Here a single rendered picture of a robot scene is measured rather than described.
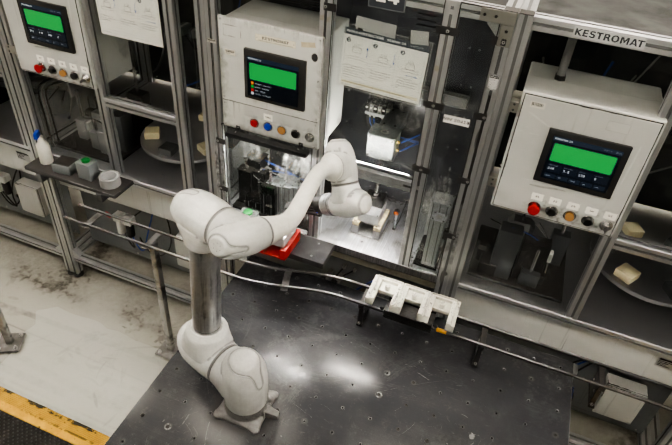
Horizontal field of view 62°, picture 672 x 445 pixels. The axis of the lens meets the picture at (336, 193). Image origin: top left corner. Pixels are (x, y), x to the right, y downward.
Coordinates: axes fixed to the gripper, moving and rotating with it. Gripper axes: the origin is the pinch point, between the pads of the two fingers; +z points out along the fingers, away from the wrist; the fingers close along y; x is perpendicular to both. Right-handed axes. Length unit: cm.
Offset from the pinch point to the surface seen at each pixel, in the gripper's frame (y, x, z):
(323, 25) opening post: 53, -35, -41
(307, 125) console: 24.2, -19.7, -17.8
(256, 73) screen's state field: 50, -23, -11
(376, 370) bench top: -56, 40, -28
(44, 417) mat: -15, 113, 115
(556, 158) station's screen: -15, -28, -98
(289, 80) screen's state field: 43, -24, -22
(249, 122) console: 34.1, -15.9, 5.7
